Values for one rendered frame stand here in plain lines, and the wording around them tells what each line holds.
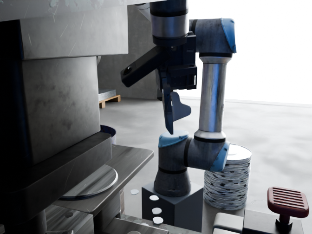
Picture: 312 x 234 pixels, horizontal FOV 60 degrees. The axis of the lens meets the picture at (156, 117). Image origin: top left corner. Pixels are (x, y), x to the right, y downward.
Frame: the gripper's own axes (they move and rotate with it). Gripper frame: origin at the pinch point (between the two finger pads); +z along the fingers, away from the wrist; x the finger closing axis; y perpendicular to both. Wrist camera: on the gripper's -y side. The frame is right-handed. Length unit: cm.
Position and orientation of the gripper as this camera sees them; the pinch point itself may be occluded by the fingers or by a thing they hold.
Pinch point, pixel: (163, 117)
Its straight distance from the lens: 65.8
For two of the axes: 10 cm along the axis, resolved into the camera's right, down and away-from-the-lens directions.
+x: -1.4, -5.5, 8.2
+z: 0.5, 8.3, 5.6
